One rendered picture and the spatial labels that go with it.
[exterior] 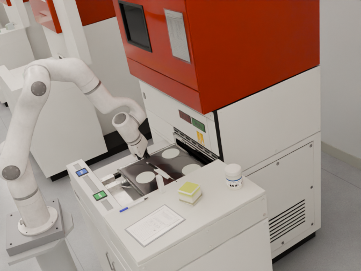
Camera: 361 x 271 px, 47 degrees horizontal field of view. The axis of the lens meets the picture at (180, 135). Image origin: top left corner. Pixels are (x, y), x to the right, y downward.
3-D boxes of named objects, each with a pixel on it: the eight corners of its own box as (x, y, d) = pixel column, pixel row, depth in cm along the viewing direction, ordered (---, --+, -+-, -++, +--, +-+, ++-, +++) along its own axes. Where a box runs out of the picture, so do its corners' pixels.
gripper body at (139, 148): (130, 128, 203) (138, 141, 212) (122, 145, 198) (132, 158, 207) (143, 129, 200) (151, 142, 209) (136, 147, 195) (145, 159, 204)
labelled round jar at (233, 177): (236, 178, 188) (234, 161, 183) (246, 185, 182) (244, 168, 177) (223, 185, 185) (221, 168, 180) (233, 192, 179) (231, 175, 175)
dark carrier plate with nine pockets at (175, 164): (174, 145, 236) (174, 144, 236) (209, 170, 209) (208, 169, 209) (120, 170, 223) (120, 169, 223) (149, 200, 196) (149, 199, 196)
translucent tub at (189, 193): (188, 192, 185) (186, 180, 181) (202, 196, 180) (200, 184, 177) (179, 202, 180) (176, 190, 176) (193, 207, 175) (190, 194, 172)
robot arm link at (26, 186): (12, 203, 184) (-9, 160, 172) (12, 180, 200) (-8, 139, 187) (38, 194, 187) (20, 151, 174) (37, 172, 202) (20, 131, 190)
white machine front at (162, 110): (153, 127, 276) (140, 71, 257) (226, 180, 212) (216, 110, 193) (149, 128, 275) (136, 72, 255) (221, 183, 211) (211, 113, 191)
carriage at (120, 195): (114, 181, 223) (112, 177, 221) (144, 215, 194) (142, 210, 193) (100, 187, 220) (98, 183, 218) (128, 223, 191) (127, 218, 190)
